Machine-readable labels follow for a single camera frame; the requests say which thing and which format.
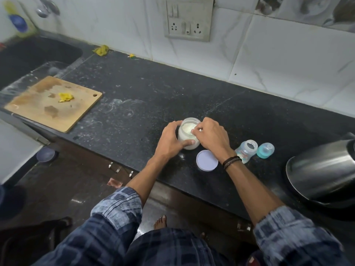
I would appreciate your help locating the person's right foot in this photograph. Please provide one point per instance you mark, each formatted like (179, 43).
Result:
(203, 236)

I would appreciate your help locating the yellow blue soap bottle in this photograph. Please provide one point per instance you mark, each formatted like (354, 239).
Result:
(18, 23)

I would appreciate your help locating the person's right hand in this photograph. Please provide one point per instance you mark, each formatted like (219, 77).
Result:
(215, 139)

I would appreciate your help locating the blue plaid shirt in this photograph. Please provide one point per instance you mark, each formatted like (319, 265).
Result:
(119, 205)

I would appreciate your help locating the black kitchen sink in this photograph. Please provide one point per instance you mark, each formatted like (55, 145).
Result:
(33, 58)

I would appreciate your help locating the grey wall switch socket plate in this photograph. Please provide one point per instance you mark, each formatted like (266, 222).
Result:
(188, 19)

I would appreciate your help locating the black wrist bands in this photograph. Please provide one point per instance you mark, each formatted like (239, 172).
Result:
(231, 162)

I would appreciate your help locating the white appliance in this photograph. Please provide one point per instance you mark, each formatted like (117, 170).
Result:
(14, 152)

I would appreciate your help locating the clear baby bottle teal print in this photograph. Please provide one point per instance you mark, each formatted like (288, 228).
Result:
(246, 152)

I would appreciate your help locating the person's right forearm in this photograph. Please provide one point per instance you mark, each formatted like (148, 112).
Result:
(252, 193)

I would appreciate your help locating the steel black electric kettle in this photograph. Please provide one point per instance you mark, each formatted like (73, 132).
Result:
(319, 168)

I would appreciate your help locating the yellow peel scrap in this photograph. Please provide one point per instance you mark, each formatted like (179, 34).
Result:
(65, 97)

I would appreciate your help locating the glass jar of white powder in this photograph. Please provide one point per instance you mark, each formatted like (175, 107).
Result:
(187, 127)

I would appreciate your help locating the crumpled yellow cloth scrap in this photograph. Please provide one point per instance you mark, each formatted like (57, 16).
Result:
(101, 50)

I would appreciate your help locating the person's left hand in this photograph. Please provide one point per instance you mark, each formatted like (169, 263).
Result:
(166, 146)

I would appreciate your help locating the lavender round jar lid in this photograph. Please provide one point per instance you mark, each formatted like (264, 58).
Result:
(206, 161)

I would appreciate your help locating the clear blue round lid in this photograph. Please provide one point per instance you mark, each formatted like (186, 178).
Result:
(46, 154)

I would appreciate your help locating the teal baby bottle cap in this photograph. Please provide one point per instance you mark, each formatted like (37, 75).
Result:
(265, 151)

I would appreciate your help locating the wooden cutting board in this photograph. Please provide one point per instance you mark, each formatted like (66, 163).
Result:
(36, 108)

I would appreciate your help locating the person's left forearm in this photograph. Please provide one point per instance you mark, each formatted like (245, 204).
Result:
(144, 180)

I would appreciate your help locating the person's foot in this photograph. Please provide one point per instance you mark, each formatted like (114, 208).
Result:
(160, 222)
(203, 236)

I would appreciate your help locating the person's left foot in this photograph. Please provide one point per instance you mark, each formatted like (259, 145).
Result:
(160, 222)

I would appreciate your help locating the small yellow green scrap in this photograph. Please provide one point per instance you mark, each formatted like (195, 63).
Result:
(131, 55)

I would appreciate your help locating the metal wall tap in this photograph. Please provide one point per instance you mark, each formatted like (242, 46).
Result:
(43, 12)

